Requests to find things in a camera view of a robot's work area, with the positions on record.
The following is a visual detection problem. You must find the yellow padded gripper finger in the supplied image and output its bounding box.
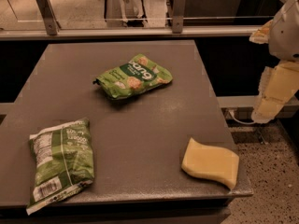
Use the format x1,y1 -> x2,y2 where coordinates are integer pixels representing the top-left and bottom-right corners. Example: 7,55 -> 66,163
251,61 -> 299,124

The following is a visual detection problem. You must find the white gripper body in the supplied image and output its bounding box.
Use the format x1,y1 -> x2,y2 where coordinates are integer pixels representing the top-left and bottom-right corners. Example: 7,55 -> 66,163
269,0 -> 299,61

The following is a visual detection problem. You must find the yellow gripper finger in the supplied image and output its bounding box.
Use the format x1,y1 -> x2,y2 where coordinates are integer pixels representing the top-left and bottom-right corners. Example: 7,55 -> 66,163
249,20 -> 272,44

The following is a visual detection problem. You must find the yellow sponge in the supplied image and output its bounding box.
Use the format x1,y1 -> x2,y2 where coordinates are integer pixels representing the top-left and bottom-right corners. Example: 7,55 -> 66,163
181,138 -> 239,190

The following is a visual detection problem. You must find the green rice chip bag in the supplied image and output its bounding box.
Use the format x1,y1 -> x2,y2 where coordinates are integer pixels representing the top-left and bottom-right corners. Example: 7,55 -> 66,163
93,54 -> 173,100

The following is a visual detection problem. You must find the green white snack bag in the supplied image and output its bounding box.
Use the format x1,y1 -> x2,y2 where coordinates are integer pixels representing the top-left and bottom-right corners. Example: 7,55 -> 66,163
26,118 -> 94,216

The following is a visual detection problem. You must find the metal counter rail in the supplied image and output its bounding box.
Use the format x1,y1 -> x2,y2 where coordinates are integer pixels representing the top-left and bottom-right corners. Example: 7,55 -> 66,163
0,25 -> 260,41

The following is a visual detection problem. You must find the white cable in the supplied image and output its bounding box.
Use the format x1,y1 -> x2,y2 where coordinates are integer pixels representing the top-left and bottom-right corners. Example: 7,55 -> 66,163
228,109 -> 258,125

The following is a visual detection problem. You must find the right metal rail bracket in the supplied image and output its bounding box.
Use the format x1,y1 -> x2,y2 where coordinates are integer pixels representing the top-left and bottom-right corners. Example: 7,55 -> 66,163
172,0 -> 186,34

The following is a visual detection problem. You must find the metal rail bracket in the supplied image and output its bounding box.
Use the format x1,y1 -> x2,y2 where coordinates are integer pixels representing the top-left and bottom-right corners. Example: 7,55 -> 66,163
172,0 -> 186,34
36,0 -> 59,35

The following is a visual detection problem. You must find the left metal rail bracket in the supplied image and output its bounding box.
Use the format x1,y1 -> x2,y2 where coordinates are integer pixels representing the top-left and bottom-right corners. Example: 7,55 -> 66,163
36,0 -> 59,35

